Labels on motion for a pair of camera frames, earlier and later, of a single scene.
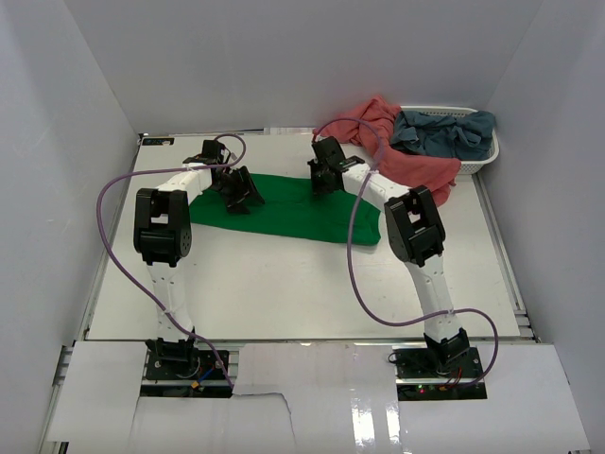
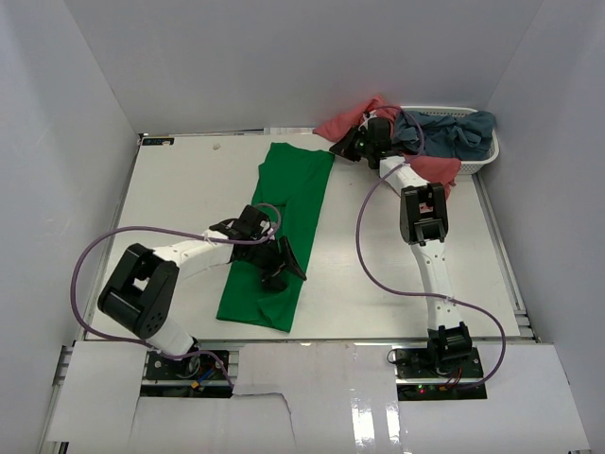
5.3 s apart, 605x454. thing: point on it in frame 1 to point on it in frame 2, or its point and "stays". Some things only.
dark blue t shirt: (466, 136) stays
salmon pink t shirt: (437, 174) stays
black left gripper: (233, 203) to (285, 255)
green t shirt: (292, 207) to (295, 179)
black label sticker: (158, 141) stays
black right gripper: (318, 188) to (345, 148)
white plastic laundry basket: (469, 165) stays
